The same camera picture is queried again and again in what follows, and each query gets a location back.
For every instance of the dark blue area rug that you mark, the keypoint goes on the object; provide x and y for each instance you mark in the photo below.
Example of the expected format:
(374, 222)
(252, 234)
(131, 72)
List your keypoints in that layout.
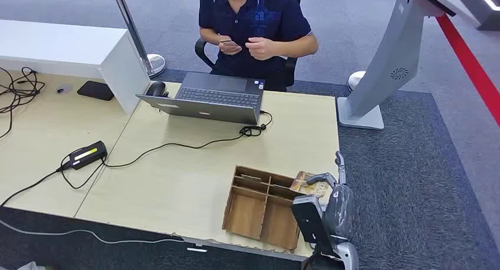
(390, 182)

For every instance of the person's right hand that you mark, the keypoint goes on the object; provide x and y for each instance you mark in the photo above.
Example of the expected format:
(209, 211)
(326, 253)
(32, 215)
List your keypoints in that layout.
(230, 50)

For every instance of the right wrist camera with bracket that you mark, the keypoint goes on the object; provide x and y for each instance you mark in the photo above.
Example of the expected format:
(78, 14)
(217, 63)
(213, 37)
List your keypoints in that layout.
(308, 221)

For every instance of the person's right forearm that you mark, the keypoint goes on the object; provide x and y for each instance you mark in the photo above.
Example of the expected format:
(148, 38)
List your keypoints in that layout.
(209, 37)

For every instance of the person's left forearm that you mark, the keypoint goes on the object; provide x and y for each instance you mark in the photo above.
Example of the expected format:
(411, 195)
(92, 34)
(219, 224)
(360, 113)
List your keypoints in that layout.
(297, 47)

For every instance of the chrome stanchion post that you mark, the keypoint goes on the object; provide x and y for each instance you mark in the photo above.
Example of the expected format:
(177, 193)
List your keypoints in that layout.
(154, 63)

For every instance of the grey laptop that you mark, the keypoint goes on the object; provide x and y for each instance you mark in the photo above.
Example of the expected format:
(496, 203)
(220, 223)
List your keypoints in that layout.
(218, 96)

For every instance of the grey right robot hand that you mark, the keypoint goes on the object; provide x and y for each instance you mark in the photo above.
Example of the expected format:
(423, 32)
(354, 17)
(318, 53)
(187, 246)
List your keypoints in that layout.
(340, 213)

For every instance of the person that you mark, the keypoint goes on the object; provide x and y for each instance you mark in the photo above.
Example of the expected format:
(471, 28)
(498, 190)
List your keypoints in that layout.
(254, 18)

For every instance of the person's left hand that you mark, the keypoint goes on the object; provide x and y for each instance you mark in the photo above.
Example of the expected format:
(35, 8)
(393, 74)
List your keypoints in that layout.
(261, 48)

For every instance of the dark kiosk with light strip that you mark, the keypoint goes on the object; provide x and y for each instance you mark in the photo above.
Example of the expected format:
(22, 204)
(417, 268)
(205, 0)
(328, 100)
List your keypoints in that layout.
(484, 16)

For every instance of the black rectangular pad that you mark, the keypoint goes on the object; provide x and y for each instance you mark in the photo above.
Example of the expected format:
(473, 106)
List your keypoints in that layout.
(95, 91)

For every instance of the grey kiosk stand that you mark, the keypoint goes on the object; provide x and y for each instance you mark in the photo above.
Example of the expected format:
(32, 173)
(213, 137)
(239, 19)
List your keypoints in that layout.
(390, 57)

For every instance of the wooden compartment tray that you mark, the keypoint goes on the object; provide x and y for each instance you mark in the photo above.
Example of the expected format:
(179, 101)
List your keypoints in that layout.
(246, 217)

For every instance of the black computer mouse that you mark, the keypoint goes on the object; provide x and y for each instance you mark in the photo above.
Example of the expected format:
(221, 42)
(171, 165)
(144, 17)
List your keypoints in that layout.
(156, 88)

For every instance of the small white tab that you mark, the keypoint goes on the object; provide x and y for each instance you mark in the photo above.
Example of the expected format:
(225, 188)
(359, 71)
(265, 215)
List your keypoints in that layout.
(197, 250)

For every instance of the grey floor object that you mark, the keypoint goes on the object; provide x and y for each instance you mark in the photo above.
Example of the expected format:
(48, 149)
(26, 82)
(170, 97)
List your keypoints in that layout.
(31, 267)

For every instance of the black power brick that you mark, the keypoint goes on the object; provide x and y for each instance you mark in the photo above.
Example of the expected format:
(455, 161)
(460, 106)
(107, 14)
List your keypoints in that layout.
(88, 155)

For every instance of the white counter block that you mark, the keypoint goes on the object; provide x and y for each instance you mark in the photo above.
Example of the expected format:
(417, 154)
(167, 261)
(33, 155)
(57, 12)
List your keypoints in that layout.
(58, 45)

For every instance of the small grey round object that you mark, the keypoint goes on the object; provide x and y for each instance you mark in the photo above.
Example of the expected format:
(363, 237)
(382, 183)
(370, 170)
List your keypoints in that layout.
(64, 89)

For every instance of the black office chair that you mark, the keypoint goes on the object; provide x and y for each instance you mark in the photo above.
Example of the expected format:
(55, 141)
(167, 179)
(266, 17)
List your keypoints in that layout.
(201, 53)

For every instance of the red barrier belt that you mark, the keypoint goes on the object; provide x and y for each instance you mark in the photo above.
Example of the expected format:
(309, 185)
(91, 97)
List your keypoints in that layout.
(468, 65)

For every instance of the chrome stanchion base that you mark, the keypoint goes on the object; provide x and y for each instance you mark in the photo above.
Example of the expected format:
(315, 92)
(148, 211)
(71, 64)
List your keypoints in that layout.
(354, 80)

